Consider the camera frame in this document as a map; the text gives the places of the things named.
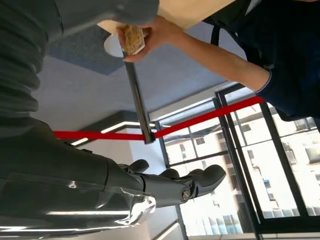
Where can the round white stanchion base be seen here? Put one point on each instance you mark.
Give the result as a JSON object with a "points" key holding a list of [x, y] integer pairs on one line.
{"points": [[112, 46]]}

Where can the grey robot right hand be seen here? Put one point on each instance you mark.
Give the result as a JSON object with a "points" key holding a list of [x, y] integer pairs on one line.
{"points": [[62, 185]]}

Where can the red barrier belt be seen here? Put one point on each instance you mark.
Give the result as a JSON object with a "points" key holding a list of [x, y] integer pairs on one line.
{"points": [[100, 136], [210, 114]]}

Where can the ribbed grey right arm sleeve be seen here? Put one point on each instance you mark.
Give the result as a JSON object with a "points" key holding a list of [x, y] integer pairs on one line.
{"points": [[20, 56]]}

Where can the black window frame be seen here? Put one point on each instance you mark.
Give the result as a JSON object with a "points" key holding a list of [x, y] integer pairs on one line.
{"points": [[240, 165]]}

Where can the silver metal stanchion post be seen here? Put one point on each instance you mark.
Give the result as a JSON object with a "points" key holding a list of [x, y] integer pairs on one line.
{"points": [[139, 99]]}

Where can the beige wooden desk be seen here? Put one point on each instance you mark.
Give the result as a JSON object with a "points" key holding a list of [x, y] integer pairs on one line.
{"points": [[180, 13]]}

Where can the ceiling light strip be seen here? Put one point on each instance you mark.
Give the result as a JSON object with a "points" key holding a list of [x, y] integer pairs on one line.
{"points": [[117, 127]]}

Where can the person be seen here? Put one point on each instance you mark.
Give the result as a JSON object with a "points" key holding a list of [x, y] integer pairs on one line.
{"points": [[287, 43]]}

